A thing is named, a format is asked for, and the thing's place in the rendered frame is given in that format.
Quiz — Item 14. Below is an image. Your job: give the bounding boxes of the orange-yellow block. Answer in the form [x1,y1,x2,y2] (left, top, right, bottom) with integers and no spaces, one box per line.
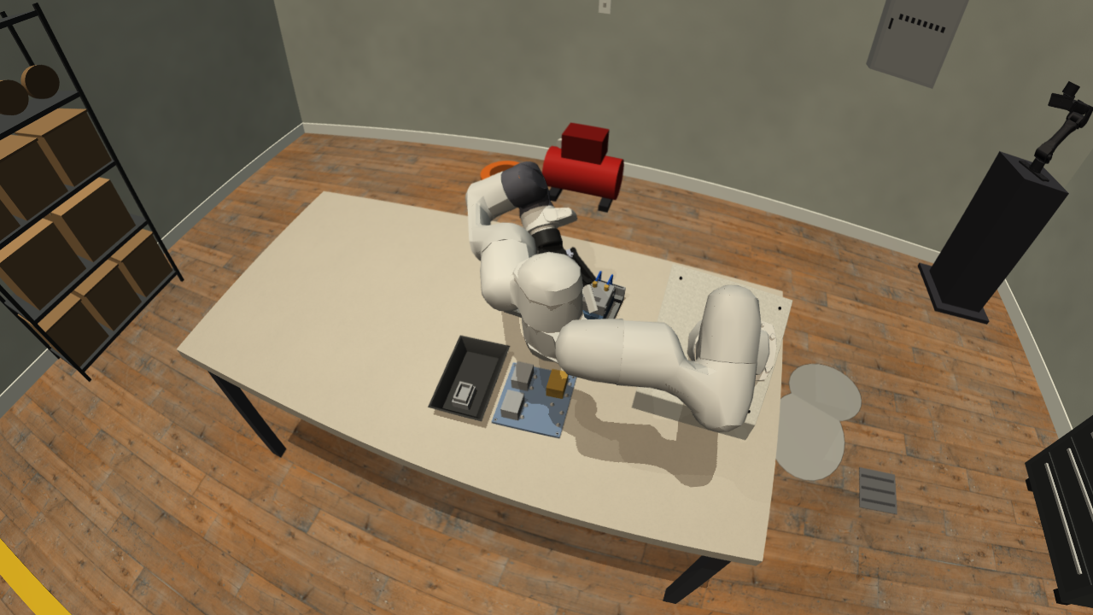
[547,369,569,399]

